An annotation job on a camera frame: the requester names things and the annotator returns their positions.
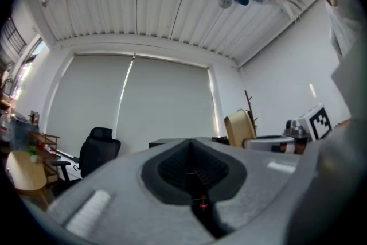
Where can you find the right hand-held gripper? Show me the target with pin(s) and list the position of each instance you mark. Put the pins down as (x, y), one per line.
(318, 123)

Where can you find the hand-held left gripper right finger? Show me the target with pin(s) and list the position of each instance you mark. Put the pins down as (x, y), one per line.
(258, 180)

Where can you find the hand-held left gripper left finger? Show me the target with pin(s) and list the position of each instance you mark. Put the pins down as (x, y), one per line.
(114, 209)

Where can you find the white container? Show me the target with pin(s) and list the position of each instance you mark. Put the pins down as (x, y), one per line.
(263, 144)

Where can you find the beige curved chair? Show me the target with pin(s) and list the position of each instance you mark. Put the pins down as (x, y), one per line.
(239, 129)

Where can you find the black office chair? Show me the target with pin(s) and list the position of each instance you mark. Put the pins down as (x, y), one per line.
(97, 149)

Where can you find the white desk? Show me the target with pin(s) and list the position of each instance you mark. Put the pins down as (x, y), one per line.
(67, 163)

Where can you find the wooden coat rack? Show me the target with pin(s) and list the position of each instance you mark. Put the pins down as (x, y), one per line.
(250, 112)

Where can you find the dark grey desk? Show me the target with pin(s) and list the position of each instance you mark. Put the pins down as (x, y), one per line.
(172, 142)

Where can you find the wooden shelf rack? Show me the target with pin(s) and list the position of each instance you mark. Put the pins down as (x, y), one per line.
(47, 149)

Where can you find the round wooden table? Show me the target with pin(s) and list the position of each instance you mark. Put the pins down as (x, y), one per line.
(27, 173)

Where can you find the small green potted plant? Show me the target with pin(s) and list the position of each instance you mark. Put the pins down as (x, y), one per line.
(32, 153)

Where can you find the white roller blind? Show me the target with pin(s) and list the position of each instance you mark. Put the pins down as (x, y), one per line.
(86, 100)
(169, 103)

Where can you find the round ceiling smoke detector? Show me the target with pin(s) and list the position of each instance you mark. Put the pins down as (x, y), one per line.
(225, 1)

